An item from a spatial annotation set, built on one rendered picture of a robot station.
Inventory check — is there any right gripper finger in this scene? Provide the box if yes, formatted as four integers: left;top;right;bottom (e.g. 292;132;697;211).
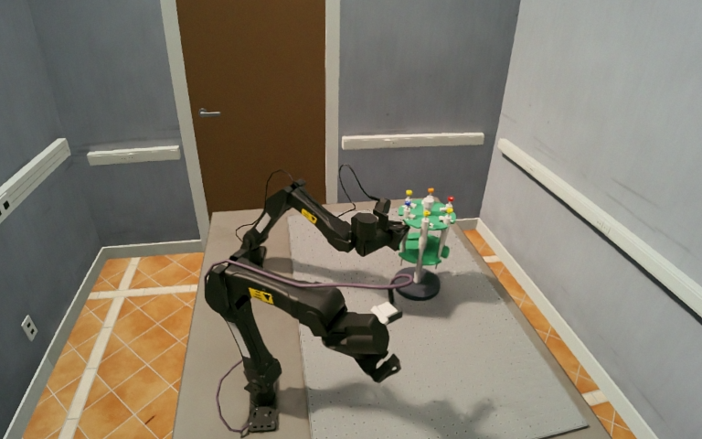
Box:
378;353;401;383

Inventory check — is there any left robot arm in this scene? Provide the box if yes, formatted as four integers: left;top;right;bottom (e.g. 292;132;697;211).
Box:
240;179;378;267

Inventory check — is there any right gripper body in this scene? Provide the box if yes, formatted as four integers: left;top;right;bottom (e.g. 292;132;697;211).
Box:
345;303;398;383

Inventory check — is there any white pipette with blue button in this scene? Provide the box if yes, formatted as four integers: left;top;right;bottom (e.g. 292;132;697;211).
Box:
399;201;415;266

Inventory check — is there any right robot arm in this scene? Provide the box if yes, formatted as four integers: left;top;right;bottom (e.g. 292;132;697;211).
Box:
204;263;403;433

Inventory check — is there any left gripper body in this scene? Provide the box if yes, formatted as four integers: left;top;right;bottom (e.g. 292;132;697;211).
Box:
373;202;400;251

